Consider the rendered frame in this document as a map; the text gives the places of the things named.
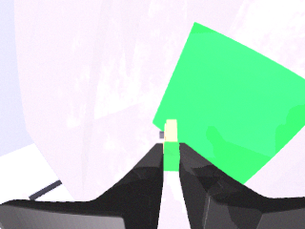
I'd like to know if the green flat square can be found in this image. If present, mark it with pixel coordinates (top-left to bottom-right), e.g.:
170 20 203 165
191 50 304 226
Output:
152 22 305 184

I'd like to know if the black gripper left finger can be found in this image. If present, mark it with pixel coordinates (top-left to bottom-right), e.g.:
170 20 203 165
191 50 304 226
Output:
0 142 164 229

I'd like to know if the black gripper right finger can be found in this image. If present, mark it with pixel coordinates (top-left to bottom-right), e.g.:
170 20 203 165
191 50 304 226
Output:
178 142 305 229

